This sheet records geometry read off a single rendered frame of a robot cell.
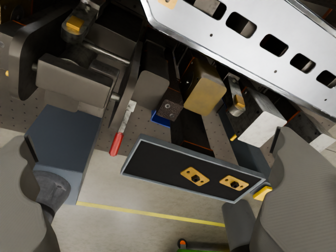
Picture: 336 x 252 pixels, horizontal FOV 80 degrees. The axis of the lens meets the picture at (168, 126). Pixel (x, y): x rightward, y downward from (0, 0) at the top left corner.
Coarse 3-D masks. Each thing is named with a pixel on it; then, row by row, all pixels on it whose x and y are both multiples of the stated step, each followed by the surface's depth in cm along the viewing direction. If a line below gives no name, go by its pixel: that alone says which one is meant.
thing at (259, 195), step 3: (264, 186) 60; (267, 186) 60; (261, 189) 61; (264, 189) 60; (267, 189) 59; (270, 189) 60; (258, 192) 61; (261, 192) 61; (264, 192) 60; (252, 195) 63; (255, 195) 62; (258, 195) 61; (261, 195) 61; (264, 195) 62; (255, 198) 62; (258, 198) 63; (261, 198) 63
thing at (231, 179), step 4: (228, 176) 54; (232, 176) 54; (220, 180) 55; (224, 180) 55; (228, 180) 55; (232, 180) 55; (236, 180) 55; (240, 180) 55; (224, 184) 56; (228, 184) 56; (232, 184) 55; (236, 184) 55; (240, 184) 57; (244, 184) 57; (236, 188) 58; (240, 188) 58
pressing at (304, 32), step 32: (224, 0) 42; (256, 0) 42; (288, 0) 43; (160, 32) 45; (192, 32) 46; (224, 32) 46; (256, 32) 46; (288, 32) 47; (320, 32) 47; (224, 64) 51; (256, 64) 51; (288, 64) 52; (320, 64) 52; (288, 96) 58; (320, 96) 58
